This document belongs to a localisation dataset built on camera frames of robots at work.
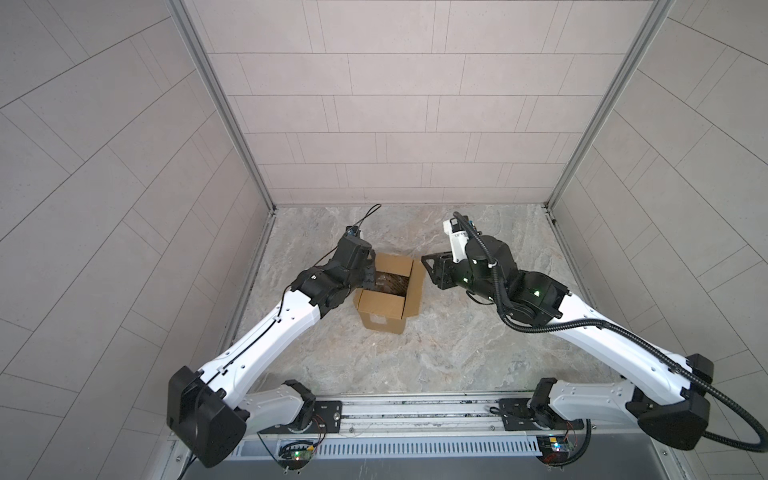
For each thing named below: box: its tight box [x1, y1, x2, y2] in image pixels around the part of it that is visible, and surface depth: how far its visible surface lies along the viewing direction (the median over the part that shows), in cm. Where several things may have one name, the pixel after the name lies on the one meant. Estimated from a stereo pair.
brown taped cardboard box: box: [353, 252, 426, 335], surface depth 77 cm
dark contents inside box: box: [374, 271, 410, 297], surface depth 85 cm
